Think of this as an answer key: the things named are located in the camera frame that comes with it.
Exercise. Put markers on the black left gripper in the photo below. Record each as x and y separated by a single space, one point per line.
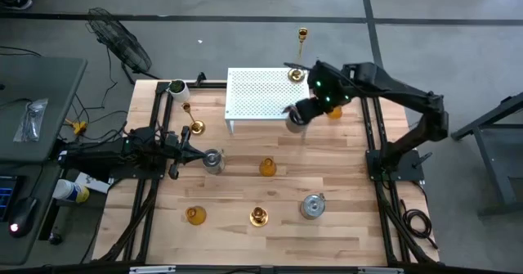
180 151

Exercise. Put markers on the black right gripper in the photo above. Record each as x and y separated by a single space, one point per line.
308 108

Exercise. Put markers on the grey label tin candle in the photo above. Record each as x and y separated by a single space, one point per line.
295 127

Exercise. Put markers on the amber ribbed glass candle holder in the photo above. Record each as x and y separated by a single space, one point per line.
336 113
196 216
267 168

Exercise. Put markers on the medium brass candlestick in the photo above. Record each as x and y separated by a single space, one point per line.
197 127

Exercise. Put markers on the tall brass candlestick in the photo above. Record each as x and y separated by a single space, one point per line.
296 75

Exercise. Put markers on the short brass candlestick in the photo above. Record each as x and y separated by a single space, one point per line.
259 221

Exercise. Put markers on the orange label tin candle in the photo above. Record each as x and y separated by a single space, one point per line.
311 207

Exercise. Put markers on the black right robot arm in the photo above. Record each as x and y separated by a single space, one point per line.
392 86

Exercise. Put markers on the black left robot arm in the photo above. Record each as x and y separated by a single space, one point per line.
102 155

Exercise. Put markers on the white perforated metal shelf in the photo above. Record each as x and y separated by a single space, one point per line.
253 94

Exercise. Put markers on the white pot with green plant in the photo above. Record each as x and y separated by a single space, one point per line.
181 94

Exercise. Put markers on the black clamp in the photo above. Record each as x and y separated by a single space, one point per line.
200 79

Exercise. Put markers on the white paper sheet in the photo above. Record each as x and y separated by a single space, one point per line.
92 184

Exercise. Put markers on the yellow plug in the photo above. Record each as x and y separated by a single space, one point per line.
79 127

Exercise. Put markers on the white bottle yellow cap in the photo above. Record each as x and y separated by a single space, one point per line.
67 190

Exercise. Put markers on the black caster wheel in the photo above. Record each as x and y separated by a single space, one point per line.
55 239

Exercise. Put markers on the clear plastic bag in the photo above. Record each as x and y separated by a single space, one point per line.
32 118

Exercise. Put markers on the black computer mouse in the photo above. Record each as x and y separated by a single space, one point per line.
22 216

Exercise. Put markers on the black metal table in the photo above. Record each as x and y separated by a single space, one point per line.
492 163

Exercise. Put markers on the backlit keyboard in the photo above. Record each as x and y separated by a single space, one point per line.
6 196

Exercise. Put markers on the dark grey desk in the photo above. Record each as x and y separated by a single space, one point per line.
24 253

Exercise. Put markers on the person's shoe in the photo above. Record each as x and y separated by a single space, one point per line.
16 2

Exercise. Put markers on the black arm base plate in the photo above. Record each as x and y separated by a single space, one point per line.
408 169
155 172

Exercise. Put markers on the black aluminium frame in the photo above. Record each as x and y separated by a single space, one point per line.
212 85

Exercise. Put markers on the silver aluminium bracket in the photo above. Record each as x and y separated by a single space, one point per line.
151 270
380 270

